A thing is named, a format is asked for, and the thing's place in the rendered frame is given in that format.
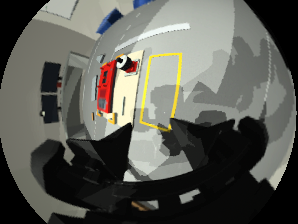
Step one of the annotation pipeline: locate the white flat bar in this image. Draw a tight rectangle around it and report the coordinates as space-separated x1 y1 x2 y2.
114 23 190 53

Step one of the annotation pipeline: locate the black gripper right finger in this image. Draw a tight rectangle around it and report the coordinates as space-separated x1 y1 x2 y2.
169 117 235 171

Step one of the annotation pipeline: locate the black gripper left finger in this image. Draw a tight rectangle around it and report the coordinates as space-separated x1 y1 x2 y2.
65 123 132 181

